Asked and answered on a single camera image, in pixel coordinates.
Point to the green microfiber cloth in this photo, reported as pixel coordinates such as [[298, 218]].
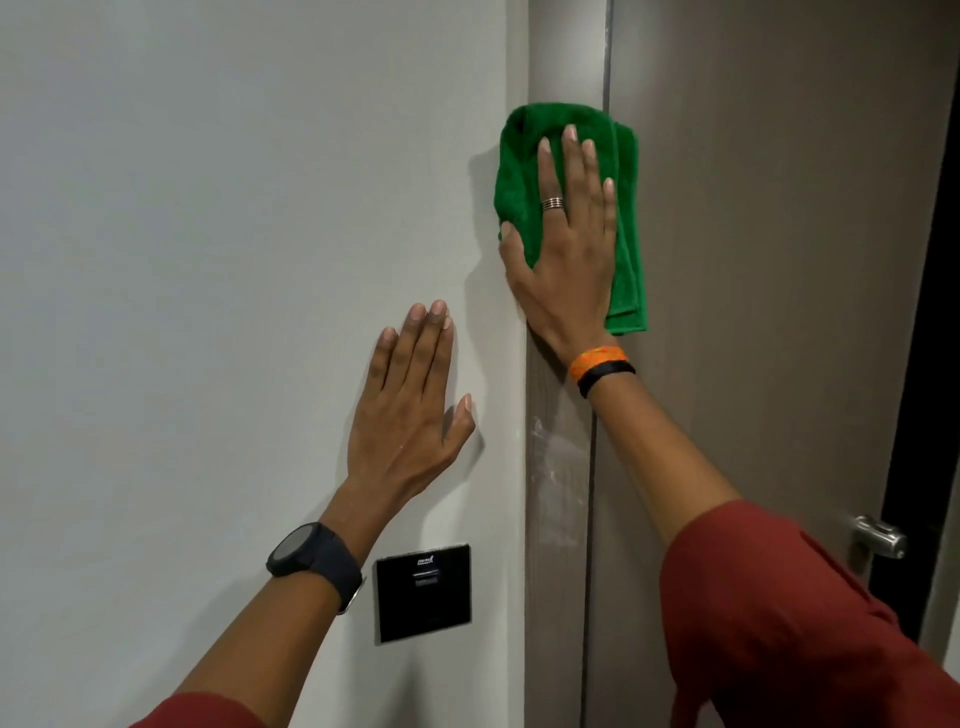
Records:
[[525, 165]]

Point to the person's right little finger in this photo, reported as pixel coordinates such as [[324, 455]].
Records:
[[609, 210]]

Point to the person's right forearm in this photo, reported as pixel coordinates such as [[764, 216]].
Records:
[[652, 450]]

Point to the red sleeve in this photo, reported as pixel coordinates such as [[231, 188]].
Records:
[[795, 630], [199, 712]]

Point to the person's right middle finger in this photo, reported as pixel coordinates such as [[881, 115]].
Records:
[[574, 172]]

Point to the red left sleeve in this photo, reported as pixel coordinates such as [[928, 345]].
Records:
[[199, 712]]

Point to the person's left forearm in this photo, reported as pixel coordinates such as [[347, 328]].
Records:
[[270, 622]]

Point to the person's left middle finger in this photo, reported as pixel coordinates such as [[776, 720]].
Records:
[[422, 341]]

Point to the person's left hand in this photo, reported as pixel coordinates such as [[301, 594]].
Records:
[[401, 431]]

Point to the grey door frame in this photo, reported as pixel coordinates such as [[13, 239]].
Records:
[[559, 465]]

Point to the black wall switch panel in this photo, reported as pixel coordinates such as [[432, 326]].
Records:
[[423, 592]]

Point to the grey wooden door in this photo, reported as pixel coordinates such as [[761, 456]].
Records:
[[765, 262]]

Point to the person's right thumb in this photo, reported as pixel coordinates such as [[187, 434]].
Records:
[[516, 251]]

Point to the black wristband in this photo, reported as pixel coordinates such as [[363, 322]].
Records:
[[606, 374]]

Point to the person's left little finger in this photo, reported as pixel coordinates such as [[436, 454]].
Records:
[[379, 360]]

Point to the black wristwatch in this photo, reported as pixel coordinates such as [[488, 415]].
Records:
[[319, 559]]

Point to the red right sleeve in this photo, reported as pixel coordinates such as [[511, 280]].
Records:
[[795, 630]]

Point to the person's right hand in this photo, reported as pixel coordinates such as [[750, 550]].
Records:
[[570, 277]]

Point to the orange wristband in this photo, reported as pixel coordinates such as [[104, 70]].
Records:
[[596, 360]]

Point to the person's left thumb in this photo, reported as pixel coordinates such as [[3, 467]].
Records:
[[459, 426]]

